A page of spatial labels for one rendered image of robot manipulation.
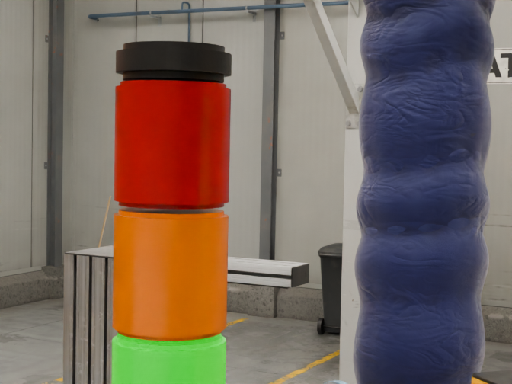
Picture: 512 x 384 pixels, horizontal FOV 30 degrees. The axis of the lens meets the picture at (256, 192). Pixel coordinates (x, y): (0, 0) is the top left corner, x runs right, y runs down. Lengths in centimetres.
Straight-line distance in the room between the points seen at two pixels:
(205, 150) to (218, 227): 3
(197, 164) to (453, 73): 127
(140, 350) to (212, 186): 7
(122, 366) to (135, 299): 3
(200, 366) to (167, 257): 5
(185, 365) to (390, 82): 129
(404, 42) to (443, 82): 9
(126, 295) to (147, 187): 5
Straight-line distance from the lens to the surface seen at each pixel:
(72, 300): 232
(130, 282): 40
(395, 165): 165
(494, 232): 1171
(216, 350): 41
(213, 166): 40
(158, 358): 40
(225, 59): 41
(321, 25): 483
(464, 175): 166
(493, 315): 1171
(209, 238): 40
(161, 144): 39
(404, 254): 164
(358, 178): 518
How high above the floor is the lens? 230
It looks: 3 degrees down
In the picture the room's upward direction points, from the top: 1 degrees clockwise
